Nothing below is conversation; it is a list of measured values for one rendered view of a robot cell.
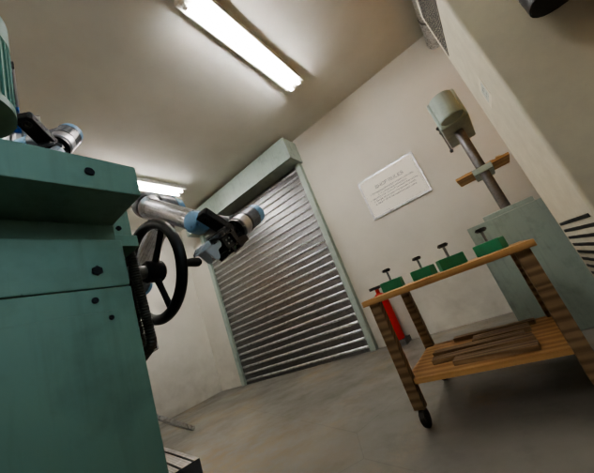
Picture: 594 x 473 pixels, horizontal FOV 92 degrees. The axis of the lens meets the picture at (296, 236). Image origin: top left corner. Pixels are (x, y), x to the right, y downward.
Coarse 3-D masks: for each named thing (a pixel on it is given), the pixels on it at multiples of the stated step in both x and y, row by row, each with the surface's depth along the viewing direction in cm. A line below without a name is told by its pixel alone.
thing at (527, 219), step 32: (448, 96) 179; (448, 128) 192; (480, 160) 192; (480, 224) 177; (512, 224) 168; (544, 224) 159; (544, 256) 159; (576, 256) 151; (512, 288) 167; (576, 288) 151; (576, 320) 151
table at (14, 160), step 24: (0, 144) 37; (24, 144) 40; (0, 168) 36; (24, 168) 38; (48, 168) 41; (72, 168) 43; (96, 168) 46; (120, 168) 50; (0, 192) 39; (24, 192) 40; (48, 192) 42; (72, 192) 44; (96, 192) 45; (120, 192) 48; (0, 216) 43; (24, 216) 45; (48, 216) 47; (72, 216) 49; (96, 216) 51; (120, 216) 54
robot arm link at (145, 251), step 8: (160, 200) 121; (168, 200) 124; (176, 200) 128; (152, 232) 128; (144, 240) 130; (152, 240) 129; (144, 248) 130; (152, 248) 130; (144, 256) 131; (152, 256) 132
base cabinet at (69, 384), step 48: (0, 336) 36; (48, 336) 40; (96, 336) 44; (0, 384) 34; (48, 384) 38; (96, 384) 41; (144, 384) 46; (0, 432) 33; (48, 432) 36; (96, 432) 39; (144, 432) 43
